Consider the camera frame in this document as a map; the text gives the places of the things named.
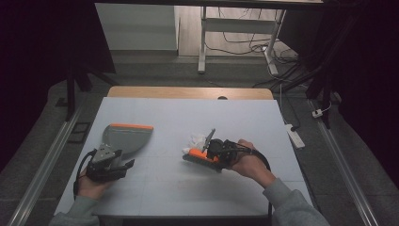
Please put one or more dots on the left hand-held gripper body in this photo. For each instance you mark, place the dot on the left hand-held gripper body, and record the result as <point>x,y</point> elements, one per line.
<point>103,166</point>

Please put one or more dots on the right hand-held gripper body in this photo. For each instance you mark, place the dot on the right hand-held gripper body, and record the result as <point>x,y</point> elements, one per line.
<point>224,153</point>

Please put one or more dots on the orange hand brush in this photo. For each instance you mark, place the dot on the orange hand brush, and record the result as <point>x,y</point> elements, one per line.
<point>200,157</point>

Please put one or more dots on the grey dustpan with orange edge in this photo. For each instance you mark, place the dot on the grey dustpan with orange edge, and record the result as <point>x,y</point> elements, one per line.
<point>128,138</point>

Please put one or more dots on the white tissues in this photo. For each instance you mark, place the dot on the white tissues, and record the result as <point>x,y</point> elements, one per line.
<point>196,141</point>

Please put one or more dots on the person's left hand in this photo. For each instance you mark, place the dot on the person's left hand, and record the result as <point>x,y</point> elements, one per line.
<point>91,188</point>

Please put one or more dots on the person's right hand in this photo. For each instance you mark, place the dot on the person's right hand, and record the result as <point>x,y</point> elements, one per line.
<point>254,166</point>

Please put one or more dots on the white power strip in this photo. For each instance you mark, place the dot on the white power strip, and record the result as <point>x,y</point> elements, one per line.
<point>295,135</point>

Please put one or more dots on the black metal stand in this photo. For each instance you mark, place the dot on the black metal stand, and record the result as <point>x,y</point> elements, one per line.
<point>70,88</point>

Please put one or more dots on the small white adapter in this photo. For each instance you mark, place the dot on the small white adapter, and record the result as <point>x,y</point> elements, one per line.
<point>317,113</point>

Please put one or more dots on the white cabinet panel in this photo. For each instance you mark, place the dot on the white cabinet panel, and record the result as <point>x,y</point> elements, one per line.
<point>135,26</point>

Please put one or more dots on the small black floor frame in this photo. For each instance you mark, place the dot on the small black floor frame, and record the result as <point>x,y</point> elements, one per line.
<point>79,132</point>

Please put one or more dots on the aluminium floor rail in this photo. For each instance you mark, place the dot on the aluminium floor rail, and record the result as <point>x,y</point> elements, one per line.
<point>40,169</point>
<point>345,166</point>

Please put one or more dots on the white metal desk frame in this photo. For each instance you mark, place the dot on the white metal desk frame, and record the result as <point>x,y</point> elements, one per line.
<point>238,25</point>

